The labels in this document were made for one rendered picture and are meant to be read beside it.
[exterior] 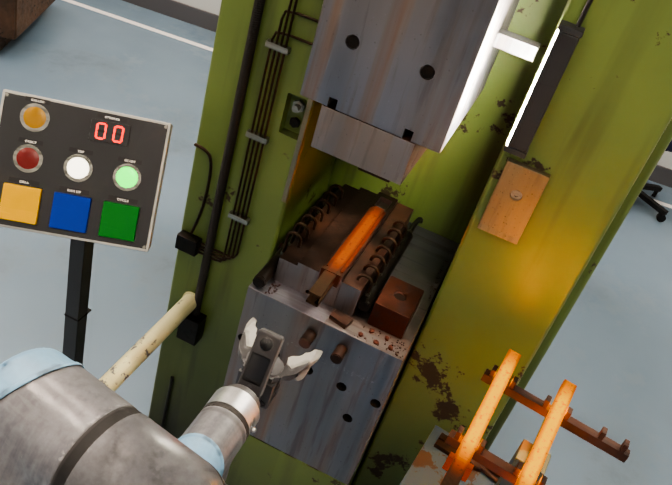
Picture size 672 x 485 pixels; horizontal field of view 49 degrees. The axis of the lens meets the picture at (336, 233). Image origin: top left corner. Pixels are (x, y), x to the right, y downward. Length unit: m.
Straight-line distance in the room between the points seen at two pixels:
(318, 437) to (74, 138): 0.89
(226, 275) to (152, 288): 1.09
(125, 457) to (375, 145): 0.89
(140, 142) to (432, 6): 0.67
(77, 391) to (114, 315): 2.11
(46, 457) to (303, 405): 1.11
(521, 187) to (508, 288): 0.26
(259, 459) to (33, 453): 1.28
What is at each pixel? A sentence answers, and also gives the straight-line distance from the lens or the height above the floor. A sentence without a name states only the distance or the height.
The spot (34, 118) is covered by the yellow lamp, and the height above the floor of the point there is 1.16.
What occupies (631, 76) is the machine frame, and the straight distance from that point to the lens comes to 1.46.
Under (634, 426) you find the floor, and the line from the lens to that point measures 3.32.
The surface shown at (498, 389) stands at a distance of 1.52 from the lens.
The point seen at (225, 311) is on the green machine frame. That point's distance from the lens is 2.01.
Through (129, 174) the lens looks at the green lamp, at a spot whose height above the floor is 1.10.
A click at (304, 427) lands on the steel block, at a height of 0.59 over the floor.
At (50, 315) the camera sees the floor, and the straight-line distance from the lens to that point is 2.85.
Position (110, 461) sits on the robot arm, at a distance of 0.72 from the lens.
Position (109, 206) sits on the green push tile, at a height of 1.03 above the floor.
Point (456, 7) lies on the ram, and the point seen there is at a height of 1.63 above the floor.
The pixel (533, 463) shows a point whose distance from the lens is 1.43.
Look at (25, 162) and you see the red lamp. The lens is 1.64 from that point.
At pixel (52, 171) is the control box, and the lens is 1.63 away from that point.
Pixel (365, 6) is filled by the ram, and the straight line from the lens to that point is 1.37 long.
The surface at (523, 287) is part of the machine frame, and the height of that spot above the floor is 1.08.
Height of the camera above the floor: 1.96
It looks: 33 degrees down
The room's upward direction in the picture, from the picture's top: 18 degrees clockwise
